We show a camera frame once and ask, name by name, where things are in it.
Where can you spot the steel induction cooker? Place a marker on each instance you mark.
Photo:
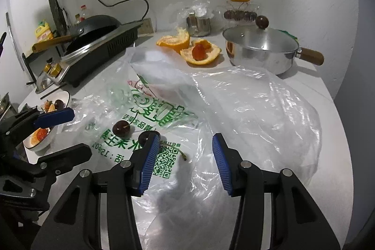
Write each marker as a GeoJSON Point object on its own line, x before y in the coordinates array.
{"type": "Point", "coordinates": [111, 45]}

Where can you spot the orange segment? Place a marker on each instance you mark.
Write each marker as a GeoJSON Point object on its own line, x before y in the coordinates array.
{"type": "Point", "coordinates": [35, 139]}

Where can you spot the steel pot with lid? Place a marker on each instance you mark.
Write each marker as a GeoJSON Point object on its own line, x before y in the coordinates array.
{"type": "Point", "coordinates": [257, 50]}

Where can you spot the small clear plastic bag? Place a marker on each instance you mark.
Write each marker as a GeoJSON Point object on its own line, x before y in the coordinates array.
{"type": "Point", "coordinates": [175, 11]}

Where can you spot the white plate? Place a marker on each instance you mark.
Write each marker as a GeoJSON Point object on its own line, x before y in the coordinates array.
{"type": "Point", "coordinates": [44, 144]}

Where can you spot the black umbrella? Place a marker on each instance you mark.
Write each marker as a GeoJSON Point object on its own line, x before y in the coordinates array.
{"type": "Point", "coordinates": [62, 12]}

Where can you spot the grey door panel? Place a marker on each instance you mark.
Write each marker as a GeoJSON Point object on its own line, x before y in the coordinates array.
{"type": "Point", "coordinates": [356, 62]}

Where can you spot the red-capped bottle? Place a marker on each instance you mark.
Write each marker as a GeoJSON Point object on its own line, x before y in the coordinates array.
{"type": "Point", "coordinates": [84, 13]}

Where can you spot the glass jar of dark fruit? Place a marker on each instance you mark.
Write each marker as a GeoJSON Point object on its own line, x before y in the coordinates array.
{"type": "Point", "coordinates": [238, 15]}

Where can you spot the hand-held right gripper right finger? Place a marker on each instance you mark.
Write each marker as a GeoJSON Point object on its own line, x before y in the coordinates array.
{"type": "Point", "coordinates": [221, 165]}

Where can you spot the dark sauce bottle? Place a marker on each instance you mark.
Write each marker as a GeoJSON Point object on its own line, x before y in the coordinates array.
{"type": "Point", "coordinates": [77, 19]}

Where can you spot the yellow detergent bottle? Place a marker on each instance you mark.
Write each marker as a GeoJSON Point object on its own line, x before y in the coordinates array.
{"type": "Point", "coordinates": [43, 31]}

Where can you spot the green and yellow sponge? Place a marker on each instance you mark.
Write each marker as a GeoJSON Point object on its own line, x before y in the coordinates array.
{"type": "Point", "coordinates": [290, 34]}

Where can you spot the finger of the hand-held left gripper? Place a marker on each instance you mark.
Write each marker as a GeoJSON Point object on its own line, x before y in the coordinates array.
{"type": "Point", "coordinates": [73, 153]}
{"type": "Point", "coordinates": [55, 117]}

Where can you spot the steel lid with black knob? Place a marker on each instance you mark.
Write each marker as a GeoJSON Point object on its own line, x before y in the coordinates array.
{"type": "Point", "coordinates": [47, 83]}

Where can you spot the dark red cherry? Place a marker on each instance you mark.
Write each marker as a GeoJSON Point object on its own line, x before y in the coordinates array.
{"type": "Point", "coordinates": [58, 104]}
{"type": "Point", "coordinates": [143, 140]}
{"type": "Point", "coordinates": [121, 128]}

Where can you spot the black chopstick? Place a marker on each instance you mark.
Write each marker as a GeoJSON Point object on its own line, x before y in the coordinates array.
{"type": "Point", "coordinates": [54, 91]}

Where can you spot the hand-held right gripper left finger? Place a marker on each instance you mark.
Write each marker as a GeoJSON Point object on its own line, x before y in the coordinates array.
{"type": "Point", "coordinates": [149, 165]}

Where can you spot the large printed plastic bag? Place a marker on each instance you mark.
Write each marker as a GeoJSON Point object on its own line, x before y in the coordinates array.
{"type": "Point", "coordinates": [249, 109]}

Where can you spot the steel cup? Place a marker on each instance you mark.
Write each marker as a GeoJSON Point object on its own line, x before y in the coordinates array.
{"type": "Point", "coordinates": [200, 25]}

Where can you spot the orange peel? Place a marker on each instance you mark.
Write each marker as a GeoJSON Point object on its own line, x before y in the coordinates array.
{"type": "Point", "coordinates": [212, 55]}

